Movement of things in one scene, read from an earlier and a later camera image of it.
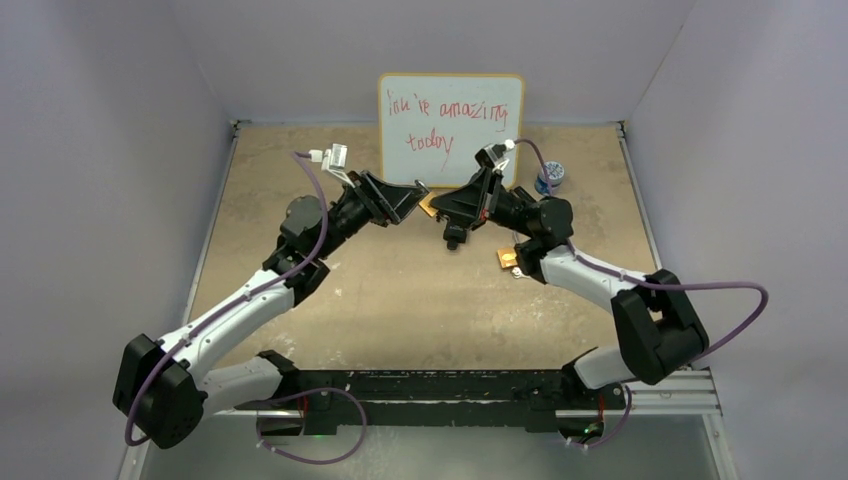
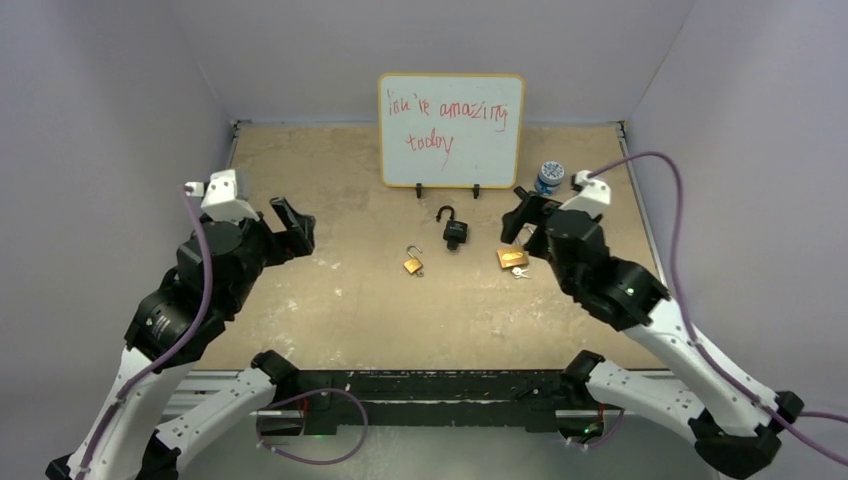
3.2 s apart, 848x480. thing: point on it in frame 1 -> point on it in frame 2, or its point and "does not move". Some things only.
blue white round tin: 555,173 does not move
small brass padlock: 425,203 -> 413,265
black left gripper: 401,201 -> 296,240
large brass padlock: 508,257 does not move
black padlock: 454,234 does not move
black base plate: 539,399 does not move
